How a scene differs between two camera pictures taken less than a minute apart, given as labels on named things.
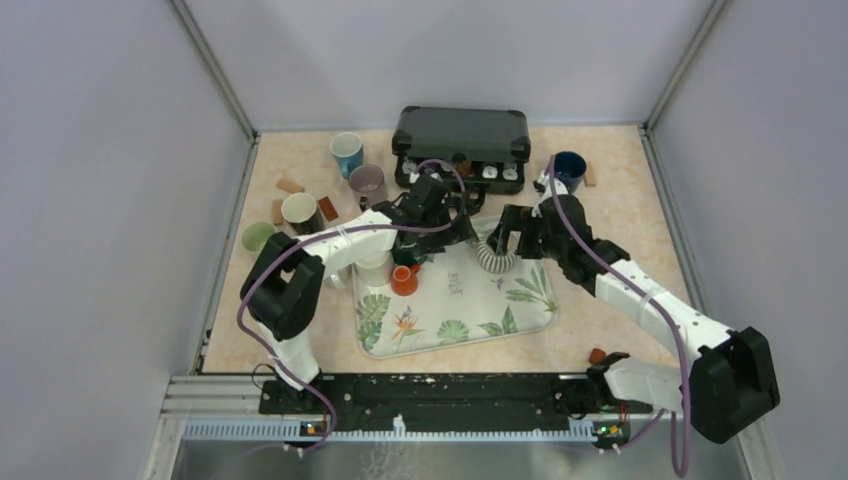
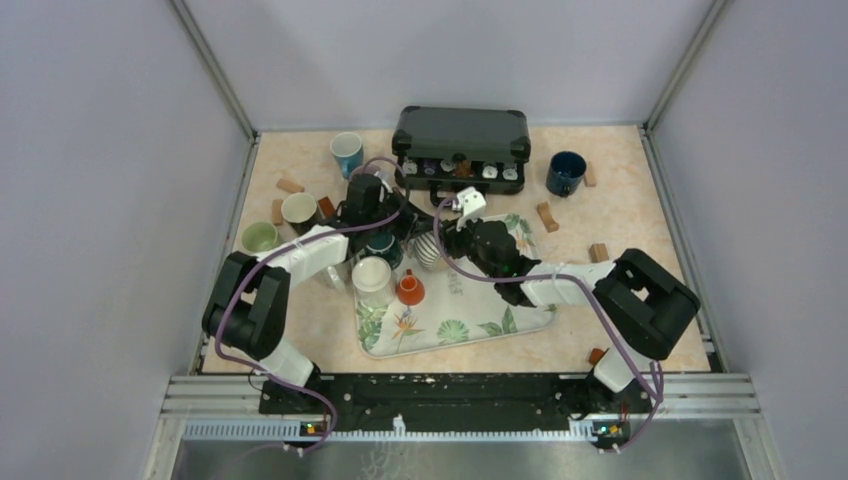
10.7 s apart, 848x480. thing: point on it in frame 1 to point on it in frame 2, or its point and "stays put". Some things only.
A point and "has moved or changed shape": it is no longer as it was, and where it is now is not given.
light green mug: x=255 y=235 stays put
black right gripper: x=511 y=219 to x=452 y=237
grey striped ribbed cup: x=498 y=263 has moved or changed shape
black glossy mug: x=301 y=211 stays put
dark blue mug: x=570 y=167 stays put
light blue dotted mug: x=347 y=148 stays put
